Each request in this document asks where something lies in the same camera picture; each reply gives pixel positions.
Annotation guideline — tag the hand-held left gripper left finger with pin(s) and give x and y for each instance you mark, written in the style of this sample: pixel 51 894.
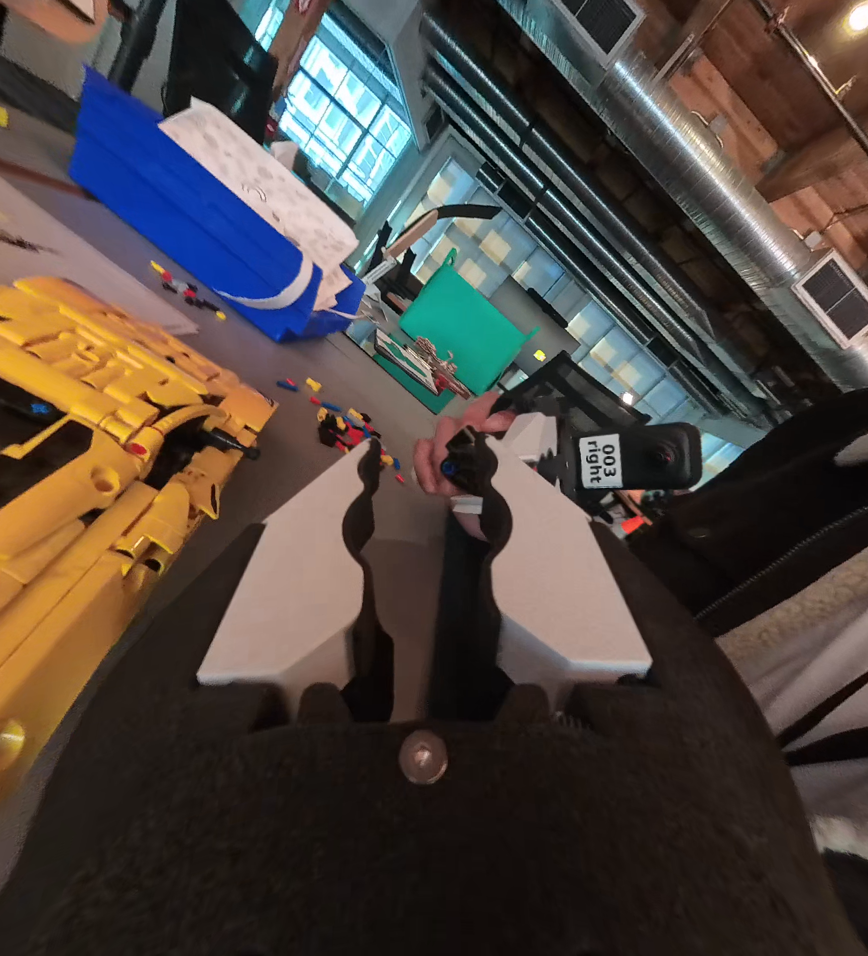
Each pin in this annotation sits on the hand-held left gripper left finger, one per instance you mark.
pixel 284 597

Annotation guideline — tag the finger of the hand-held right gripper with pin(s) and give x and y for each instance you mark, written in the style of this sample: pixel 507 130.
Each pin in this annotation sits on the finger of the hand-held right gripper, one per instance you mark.
pixel 531 437

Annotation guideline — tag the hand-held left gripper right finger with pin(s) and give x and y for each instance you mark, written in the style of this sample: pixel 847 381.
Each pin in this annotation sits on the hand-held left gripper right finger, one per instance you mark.
pixel 568 597

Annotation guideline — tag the small yellow black brick assembly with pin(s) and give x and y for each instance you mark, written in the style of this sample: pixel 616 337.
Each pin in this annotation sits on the small yellow black brick assembly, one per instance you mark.
pixel 467 467

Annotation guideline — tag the person's right forearm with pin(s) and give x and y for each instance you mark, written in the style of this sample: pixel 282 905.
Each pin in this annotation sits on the person's right forearm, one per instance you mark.
pixel 463 612

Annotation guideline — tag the grey desk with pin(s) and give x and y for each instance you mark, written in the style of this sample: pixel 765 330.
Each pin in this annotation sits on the grey desk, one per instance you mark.
pixel 292 358

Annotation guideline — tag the person's right hand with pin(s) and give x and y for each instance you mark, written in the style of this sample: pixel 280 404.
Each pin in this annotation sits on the person's right hand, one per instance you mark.
pixel 430 463

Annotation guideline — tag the black mesh chair back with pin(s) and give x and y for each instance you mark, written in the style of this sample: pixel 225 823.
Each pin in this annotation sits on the black mesh chair back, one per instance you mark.
pixel 590 388

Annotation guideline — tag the dark green cutting mat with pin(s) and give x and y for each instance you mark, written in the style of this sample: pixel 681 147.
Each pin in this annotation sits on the dark green cutting mat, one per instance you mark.
pixel 404 373

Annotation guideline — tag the scattered small brick pins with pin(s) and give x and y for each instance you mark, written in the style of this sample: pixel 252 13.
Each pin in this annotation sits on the scattered small brick pins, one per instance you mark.
pixel 344 429

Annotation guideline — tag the person's torso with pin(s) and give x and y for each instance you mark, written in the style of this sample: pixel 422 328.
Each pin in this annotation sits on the person's torso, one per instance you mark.
pixel 815 612

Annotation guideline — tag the printed paper sheets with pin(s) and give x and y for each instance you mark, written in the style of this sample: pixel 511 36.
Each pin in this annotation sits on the printed paper sheets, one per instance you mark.
pixel 333 287

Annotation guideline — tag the yellow brick toy car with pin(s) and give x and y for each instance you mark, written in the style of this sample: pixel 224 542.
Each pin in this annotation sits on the yellow brick toy car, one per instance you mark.
pixel 68 463

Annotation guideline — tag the white tape strip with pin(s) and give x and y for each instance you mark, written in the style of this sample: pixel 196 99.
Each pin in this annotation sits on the white tape strip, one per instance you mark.
pixel 277 299

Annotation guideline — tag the patterned white paper bag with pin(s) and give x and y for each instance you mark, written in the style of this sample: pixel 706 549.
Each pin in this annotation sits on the patterned white paper bag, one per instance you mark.
pixel 254 172

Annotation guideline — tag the blue storage bin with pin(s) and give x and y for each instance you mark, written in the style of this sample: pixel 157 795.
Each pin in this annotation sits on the blue storage bin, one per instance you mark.
pixel 165 202

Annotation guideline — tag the instruction booklet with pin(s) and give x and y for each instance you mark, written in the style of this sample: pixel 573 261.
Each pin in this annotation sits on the instruction booklet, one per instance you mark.
pixel 30 224

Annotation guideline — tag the white wall vent box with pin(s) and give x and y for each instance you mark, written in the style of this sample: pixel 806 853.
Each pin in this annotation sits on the white wall vent box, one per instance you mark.
pixel 598 26
pixel 841 299

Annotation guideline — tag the silver ventilation duct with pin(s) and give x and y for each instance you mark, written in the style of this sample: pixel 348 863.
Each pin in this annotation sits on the silver ventilation duct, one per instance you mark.
pixel 703 164

